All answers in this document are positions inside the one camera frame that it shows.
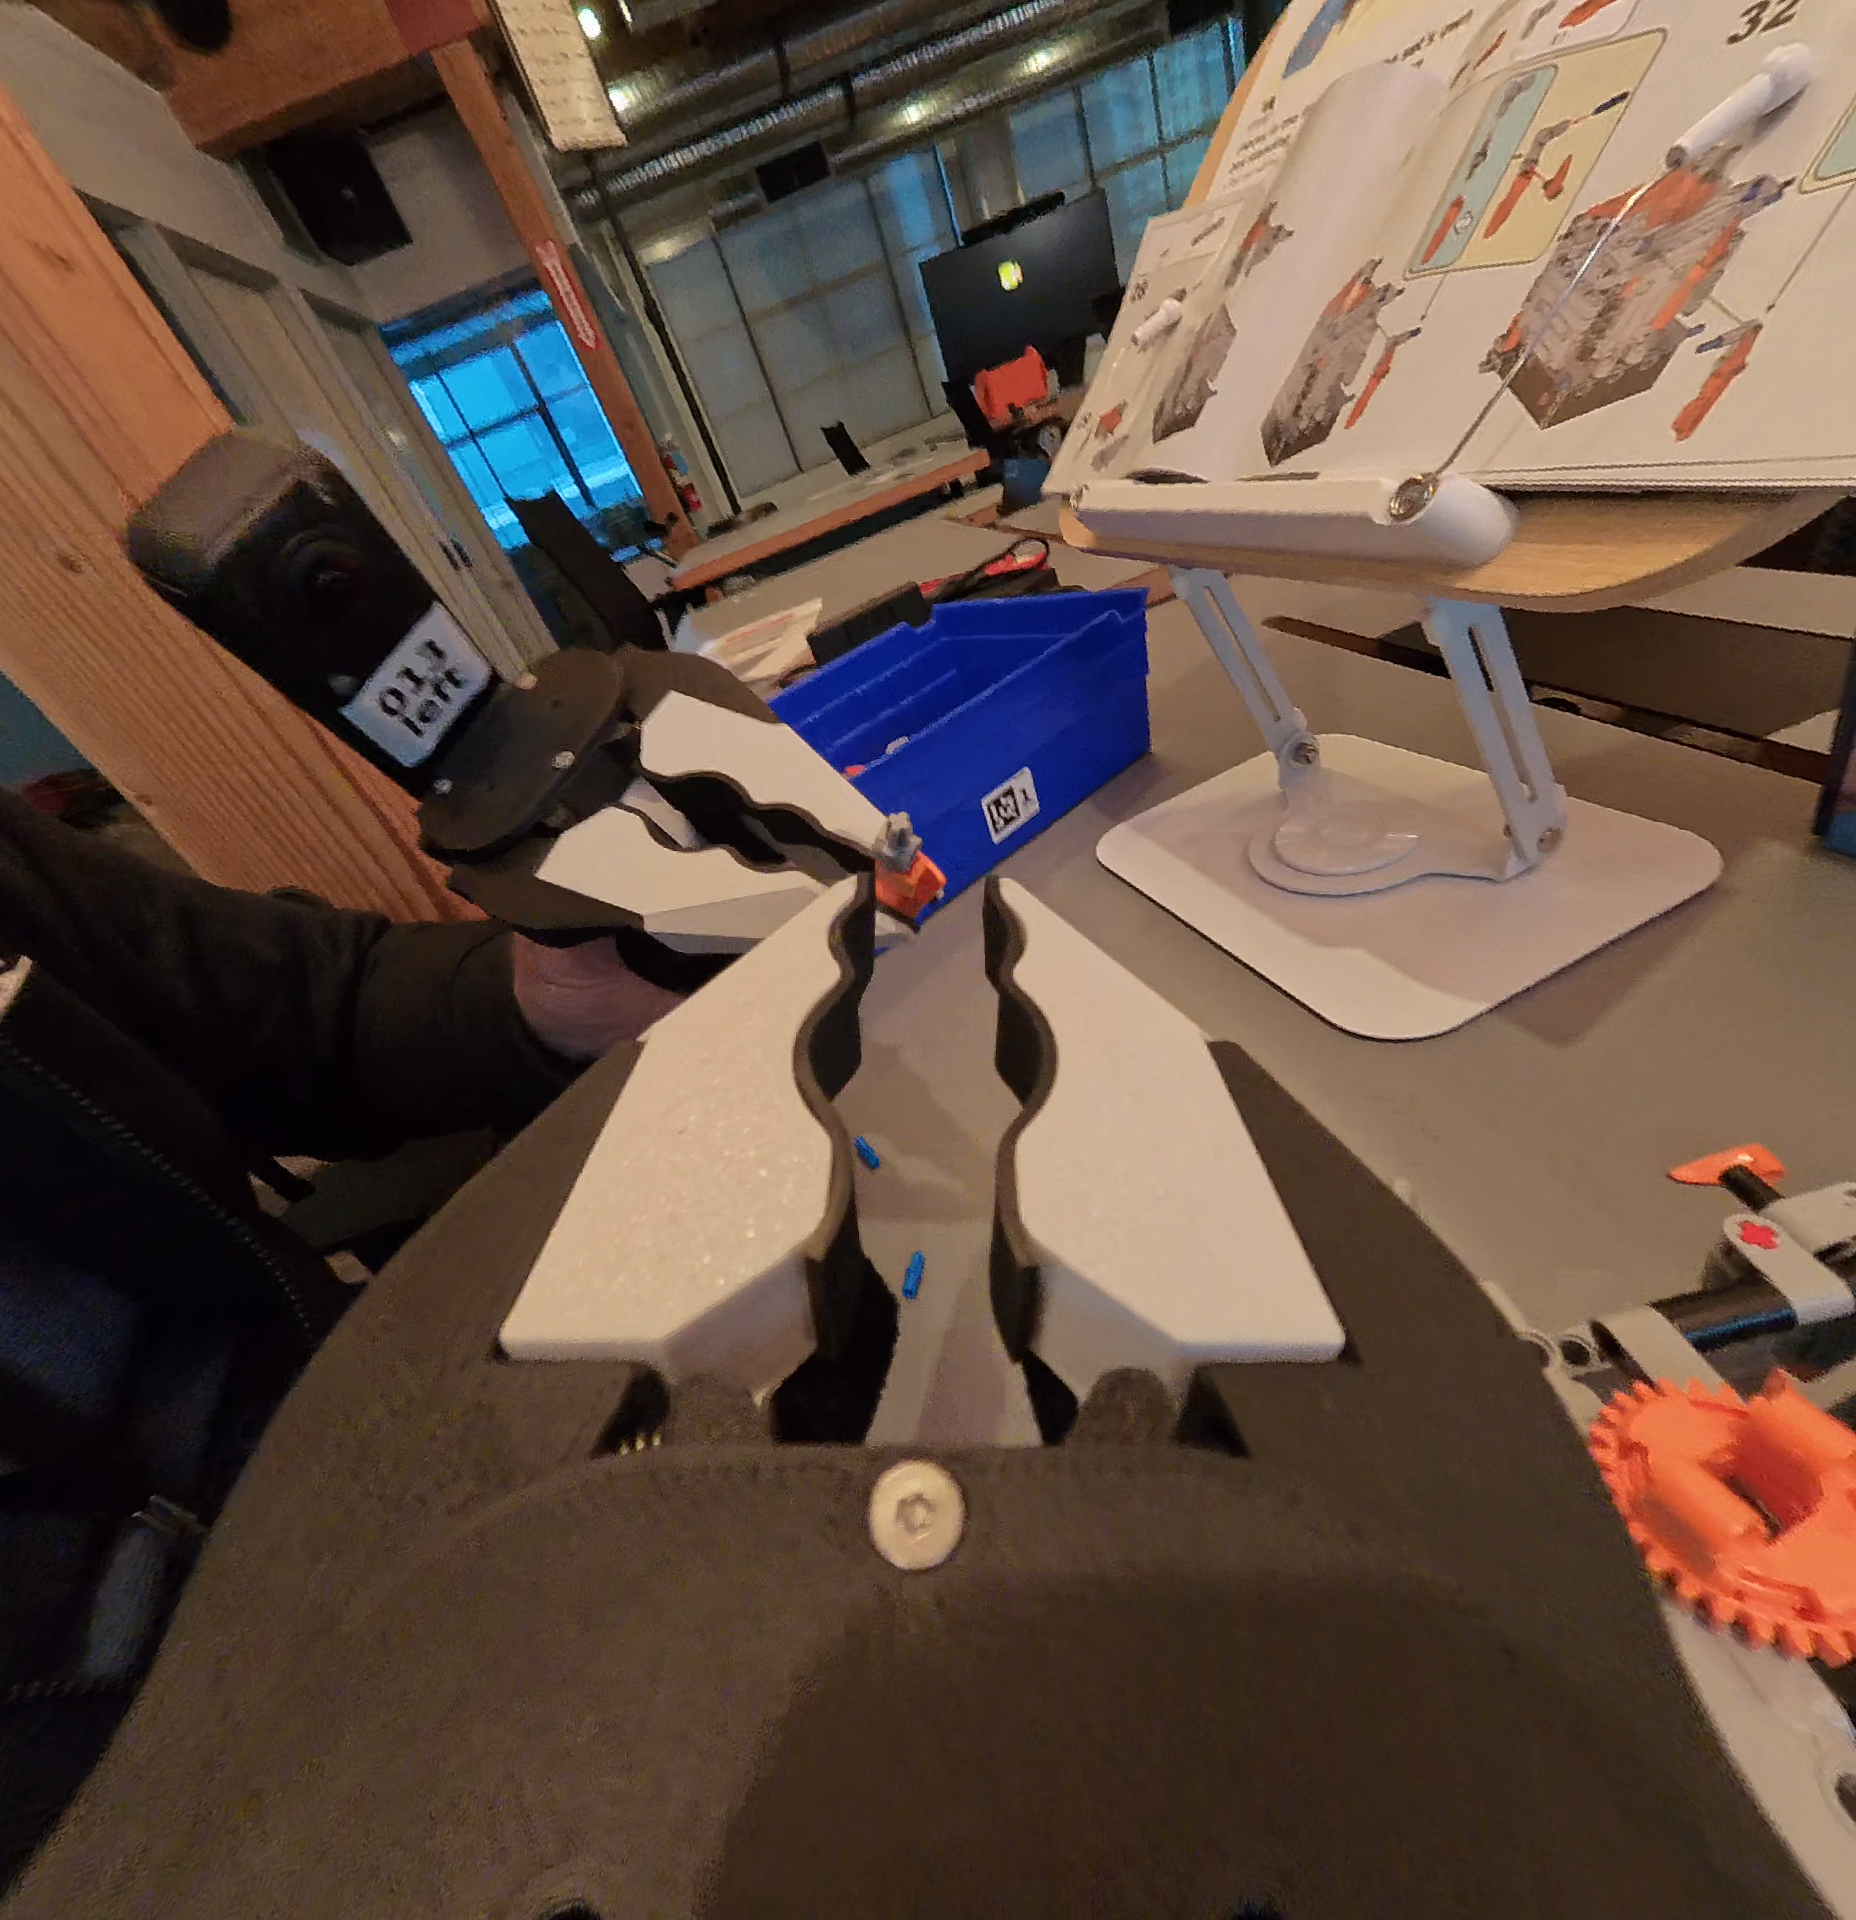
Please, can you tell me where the white book stand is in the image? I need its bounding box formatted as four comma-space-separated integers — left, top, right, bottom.
1046, 451, 1856, 1046

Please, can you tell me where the toy building-block model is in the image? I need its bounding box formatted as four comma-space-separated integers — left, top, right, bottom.
1530, 1177, 1856, 1920

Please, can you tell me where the red cable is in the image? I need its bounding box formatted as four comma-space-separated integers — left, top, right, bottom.
929, 544, 1062, 601

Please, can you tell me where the white hanging sign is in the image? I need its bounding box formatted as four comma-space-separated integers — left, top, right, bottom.
487, 0, 630, 152

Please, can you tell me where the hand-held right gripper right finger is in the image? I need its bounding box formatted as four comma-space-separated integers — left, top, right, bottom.
982, 876, 1351, 1448

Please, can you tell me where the wide wooden post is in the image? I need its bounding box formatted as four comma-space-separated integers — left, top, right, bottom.
0, 38, 473, 923

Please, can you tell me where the black wall speaker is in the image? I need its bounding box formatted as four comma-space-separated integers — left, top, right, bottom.
262, 126, 416, 268

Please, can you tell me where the slim wooden post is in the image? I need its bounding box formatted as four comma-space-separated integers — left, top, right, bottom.
424, 38, 706, 549

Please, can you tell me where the instruction booklet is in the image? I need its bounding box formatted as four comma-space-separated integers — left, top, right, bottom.
1042, 0, 1856, 498

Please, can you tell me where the blue plastic bin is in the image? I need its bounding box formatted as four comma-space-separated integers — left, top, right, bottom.
770, 588, 1157, 907

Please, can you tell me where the person's left hand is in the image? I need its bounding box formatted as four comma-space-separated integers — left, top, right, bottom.
511, 938, 694, 1067

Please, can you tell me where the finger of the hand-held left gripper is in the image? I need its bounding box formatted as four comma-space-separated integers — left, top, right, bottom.
634, 690, 895, 883
533, 802, 917, 956

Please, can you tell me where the clear plastic bag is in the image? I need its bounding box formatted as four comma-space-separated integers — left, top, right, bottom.
700, 601, 824, 681

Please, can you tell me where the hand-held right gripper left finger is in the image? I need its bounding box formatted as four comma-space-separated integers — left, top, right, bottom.
497, 878, 900, 1446

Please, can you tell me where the black monitor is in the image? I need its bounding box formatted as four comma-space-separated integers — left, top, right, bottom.
919, 190, 1123, 412

